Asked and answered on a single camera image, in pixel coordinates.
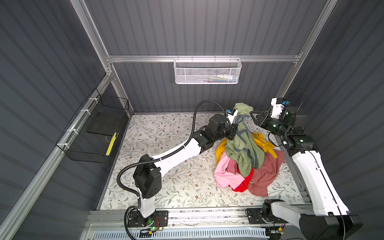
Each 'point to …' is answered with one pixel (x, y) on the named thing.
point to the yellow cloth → (258, 137)
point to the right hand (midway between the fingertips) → (255, 115)
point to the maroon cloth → (261, 176)
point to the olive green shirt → (243, 147)
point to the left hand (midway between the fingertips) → (237, 123)
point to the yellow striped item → (111, 144)
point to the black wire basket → (91, 136)
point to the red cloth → (244, 185)
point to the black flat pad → (106, 123)
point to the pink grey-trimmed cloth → (224, 177)
